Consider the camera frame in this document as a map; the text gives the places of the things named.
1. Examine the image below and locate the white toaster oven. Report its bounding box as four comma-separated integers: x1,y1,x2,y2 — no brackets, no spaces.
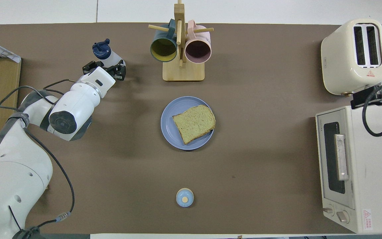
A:
315,105,382,234

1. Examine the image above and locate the pink mug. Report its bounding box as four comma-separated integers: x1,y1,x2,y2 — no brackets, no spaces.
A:
185,20,212,64

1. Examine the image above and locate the blue round plate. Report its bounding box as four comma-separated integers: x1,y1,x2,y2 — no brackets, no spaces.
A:
160,96,215,150

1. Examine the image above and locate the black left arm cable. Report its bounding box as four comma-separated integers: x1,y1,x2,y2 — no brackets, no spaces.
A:
0,79,79,238

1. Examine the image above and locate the cream two-slot toaster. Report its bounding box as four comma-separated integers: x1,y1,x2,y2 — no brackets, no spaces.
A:
321,18,382,97

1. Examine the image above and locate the toasted bread slice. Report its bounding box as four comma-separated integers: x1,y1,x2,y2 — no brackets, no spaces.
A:
172,105,216,145

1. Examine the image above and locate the translucent bottle navy cap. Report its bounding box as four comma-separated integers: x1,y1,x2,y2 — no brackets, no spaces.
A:
92,39,125,67

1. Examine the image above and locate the brown table mat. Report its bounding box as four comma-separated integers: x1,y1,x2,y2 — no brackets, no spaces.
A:
0,23,382,234

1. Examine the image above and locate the teal mug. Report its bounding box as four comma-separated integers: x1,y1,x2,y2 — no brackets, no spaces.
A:
150,19,178,63

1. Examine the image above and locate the wooden mug rack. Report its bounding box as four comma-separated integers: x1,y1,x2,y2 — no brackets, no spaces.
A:
148,0,214,82

